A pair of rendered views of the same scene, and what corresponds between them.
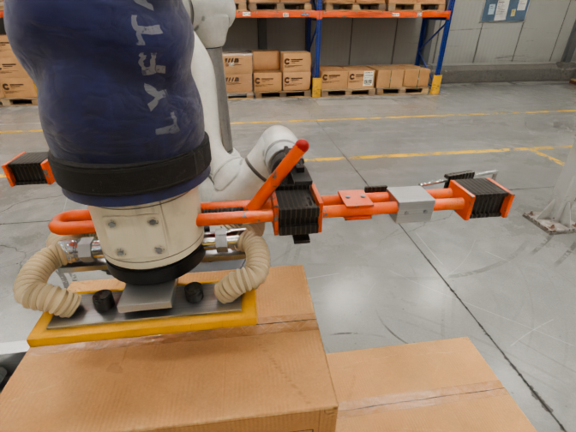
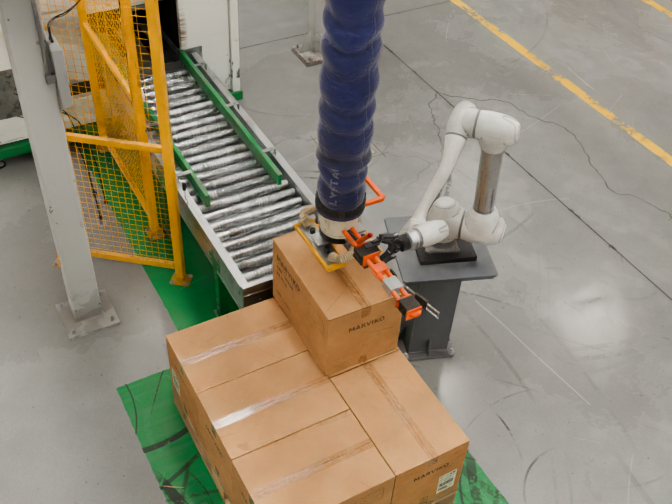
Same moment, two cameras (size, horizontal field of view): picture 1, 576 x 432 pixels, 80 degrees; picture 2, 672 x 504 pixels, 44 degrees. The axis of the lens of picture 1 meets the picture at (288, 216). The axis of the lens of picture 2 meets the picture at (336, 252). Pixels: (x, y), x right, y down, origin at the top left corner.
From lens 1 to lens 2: 3.28 m
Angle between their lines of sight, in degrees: 53
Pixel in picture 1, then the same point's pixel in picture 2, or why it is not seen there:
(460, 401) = (410, 432)
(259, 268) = (338, 258)
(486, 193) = (402, 303)
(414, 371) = (419, 408)
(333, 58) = not seen: outside the picture
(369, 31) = not seen: outside the picture
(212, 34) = (485, 147)
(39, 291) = (303, 215)
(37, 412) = (289, 245)
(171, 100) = (337, 198)
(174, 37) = (341, 186)
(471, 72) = not seen: outside the picture
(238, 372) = (328, 289)
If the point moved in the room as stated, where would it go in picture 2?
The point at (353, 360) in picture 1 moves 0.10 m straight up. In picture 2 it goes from (410, 375) to (413, 362)
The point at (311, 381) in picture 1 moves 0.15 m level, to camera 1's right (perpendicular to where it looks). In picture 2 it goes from (334, 311) to (347, 334)
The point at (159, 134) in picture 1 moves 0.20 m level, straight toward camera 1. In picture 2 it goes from (329, 203) to (294, 222)
